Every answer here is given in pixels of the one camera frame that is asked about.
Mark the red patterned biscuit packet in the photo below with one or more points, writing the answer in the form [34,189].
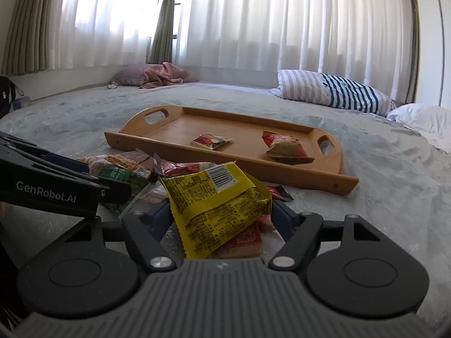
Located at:
[243,243]

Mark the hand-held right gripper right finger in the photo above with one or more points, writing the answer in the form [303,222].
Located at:
[282,216]

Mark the wooden serving tray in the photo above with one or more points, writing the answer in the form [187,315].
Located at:
[239,130]

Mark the red gold biscuit packet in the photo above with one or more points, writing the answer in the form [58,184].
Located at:
[287,148]

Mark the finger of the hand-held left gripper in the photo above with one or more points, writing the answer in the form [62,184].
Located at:
[61,161]

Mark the beige round cracker packet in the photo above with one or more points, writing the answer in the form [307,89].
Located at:
[95,163]

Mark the small red snack packet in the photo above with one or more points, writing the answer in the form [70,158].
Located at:
[211,142]

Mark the dark red snack packet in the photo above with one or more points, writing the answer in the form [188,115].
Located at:
[280,193]

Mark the pale blue bedspread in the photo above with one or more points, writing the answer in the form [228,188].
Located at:
[387,200]

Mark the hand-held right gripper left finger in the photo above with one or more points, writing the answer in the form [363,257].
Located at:
[160,216]

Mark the blue striped pillow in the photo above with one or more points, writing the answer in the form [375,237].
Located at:
[327,89]

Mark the white sheer curtain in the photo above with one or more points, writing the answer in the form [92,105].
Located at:
[109,17]
[289,17]

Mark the clear white snack packet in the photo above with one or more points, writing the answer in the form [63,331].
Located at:
[151,197]

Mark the red white snack packet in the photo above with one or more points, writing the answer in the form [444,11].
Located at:
[183,168]

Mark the olive green curtain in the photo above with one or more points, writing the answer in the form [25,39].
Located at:
[31,21]
[165,17]
[415,42]

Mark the green snack packet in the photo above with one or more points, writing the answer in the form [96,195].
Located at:
[119,179]

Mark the pink crumpled cloth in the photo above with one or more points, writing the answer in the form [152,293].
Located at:
[165,75]

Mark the small white object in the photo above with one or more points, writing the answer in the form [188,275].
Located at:
[112,85]

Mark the brown snack packet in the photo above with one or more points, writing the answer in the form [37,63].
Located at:
[132,160]

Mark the white pillow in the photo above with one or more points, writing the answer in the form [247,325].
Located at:
[426,119]

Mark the black bag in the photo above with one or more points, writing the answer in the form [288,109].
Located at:
[7,95]

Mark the yellow snack packet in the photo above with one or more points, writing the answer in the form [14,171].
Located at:
[211,211]

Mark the purple pillow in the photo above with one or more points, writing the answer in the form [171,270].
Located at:
[128,74]

